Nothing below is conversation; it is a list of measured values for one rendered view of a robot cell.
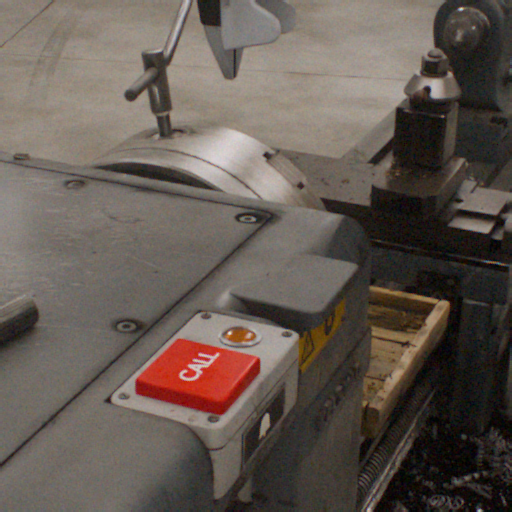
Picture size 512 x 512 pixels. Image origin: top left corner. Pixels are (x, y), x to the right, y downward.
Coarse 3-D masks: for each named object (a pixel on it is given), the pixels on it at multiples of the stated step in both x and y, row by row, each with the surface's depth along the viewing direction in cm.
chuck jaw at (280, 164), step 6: (264, 156) 128; (276, 156) 132; (282, 156) 133; (270, 162) 128; (276, 162) 129; (282, 162) 132; (288, 162) 133; (276, 168) 128; (282, 168) 129; (288, 168) 132; (294, 168) 133; (282, 174) 128; (288, 174) 128; (294, 174) 132; (300, 174) 133; (288, 180) 128; (294, 180) 128; (300, 180) 132; (294, 186) 128
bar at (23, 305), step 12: (12, 300) 85; (24, 300) 85; (0, 312) 83; (12, 312) 84; (24, 312) 85; (36, 312) 85; (0, 324) 83; (12, 324) 84; (24, 324) 85; (0, 336) 83; (12, 336) 84
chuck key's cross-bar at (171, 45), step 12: (192, 0) 141; (180, 12) 138; (180, 24) 135; (180, 36) 135; (168, 48) 131; (168, 60) 129; (144, 72) 123; (156, 72) 124; (144, 84) 120; (132, 96) 117
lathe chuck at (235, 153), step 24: (120, 144) 130; (144, 144) 125; (168, 144) 125; (192, 144) 125; (216, 144) 126; (240, 144) 127; (240, 168) 123; (264, 168) 125; (264, 192) 122; (288, 192) 125; (312, 192) 128
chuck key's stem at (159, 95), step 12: (156, 48) 125; (144, 60) 125; (156, 60) 124; (156, 84) 125; (168, 84) 126; (156, 96) 126; (168, 96) 126; (156, 108) 126; (168, 108) 126; (156, 120) 127; (168, 120) 127; (168, 132) 127
